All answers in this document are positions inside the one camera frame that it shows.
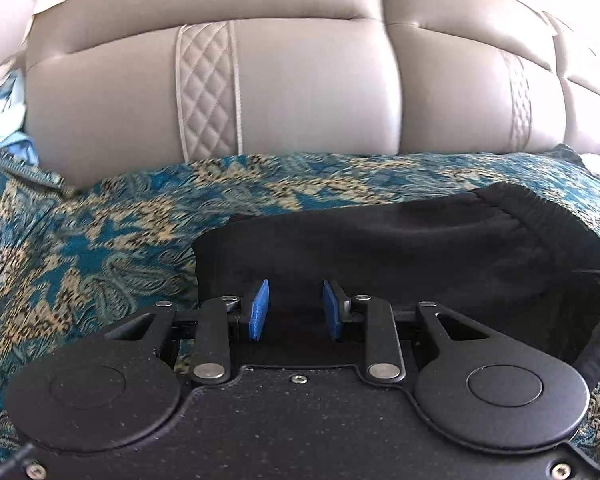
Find teal paisley sofa cover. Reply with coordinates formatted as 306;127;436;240
0;145;600;463

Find light blue white cloth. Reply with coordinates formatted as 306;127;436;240
0;70;40;166

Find black pants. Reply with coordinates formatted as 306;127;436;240
193;183;600;365

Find beige leather sofa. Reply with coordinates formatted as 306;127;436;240
0;0;600;188

